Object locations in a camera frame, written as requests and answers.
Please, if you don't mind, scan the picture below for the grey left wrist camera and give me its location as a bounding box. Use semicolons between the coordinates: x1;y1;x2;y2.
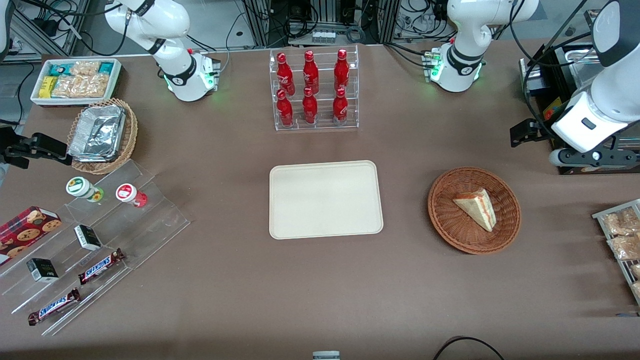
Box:
549;148;640;169

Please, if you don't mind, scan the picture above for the round brown wicker basket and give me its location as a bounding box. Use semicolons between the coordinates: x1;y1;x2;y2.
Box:
427;166;522;255

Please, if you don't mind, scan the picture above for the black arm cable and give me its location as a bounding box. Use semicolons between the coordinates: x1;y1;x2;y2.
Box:
509;0;608;132

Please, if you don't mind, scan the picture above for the red cola bottle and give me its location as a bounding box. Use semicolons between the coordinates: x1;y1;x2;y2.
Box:
303;50;320;95
332;87;349;124
276;89;294;127
276;52;296;96
302;86;319;125
334;48;350;93

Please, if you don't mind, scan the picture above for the aluminium frame rack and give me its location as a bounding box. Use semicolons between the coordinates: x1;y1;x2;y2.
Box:
242;0;401;48

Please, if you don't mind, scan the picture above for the clear acrylic step display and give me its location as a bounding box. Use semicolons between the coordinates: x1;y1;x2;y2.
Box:
0;159;191;337

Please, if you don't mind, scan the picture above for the black food warmer machine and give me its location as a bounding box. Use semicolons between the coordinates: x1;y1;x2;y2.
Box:
519;10;640;176

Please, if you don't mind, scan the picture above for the clear acrylic bottle rack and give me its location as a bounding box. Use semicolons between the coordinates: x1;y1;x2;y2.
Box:
269;44;360;132

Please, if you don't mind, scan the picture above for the small black box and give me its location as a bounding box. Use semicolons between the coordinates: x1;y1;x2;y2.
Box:
74;224;103;252
26;258;59;284

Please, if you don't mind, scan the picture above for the triangular sandwich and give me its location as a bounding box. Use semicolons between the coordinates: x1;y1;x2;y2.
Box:
452;188;497;233

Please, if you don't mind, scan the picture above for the white snack bin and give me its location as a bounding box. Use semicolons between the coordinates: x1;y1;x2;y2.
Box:
30;58;123;108

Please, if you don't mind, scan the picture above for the red lid cup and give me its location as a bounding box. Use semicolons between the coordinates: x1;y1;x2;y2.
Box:
115;183;149;208

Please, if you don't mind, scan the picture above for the grey wire rack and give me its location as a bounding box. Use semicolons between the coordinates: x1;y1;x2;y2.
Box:
592;199;640;307

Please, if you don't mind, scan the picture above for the clear cracker bag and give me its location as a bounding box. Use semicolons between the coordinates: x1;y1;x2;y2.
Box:
80;74;110;99
70;61;101;77
51;75;83;99

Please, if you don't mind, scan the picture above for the red cookie box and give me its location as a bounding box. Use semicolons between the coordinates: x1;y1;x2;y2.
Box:
0;206;62;266

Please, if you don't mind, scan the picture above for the brown Snickers bar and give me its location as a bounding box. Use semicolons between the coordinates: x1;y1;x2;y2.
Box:
27;288;81;326
78;248;126;286

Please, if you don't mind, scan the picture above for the black floor cable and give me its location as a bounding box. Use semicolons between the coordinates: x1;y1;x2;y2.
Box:
432;336;506;360

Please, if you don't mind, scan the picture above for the tan wicker basket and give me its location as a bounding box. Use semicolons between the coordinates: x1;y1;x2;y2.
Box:
66;97;139;175

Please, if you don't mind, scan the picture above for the silver foil tray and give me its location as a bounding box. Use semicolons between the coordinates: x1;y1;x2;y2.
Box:
67;105;126;163

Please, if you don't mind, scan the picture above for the beige plastic tray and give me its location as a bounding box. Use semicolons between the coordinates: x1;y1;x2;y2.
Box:
269;160;384;240

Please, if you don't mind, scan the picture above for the green lid cup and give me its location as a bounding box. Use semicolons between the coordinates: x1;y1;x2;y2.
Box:
65;176;105;203

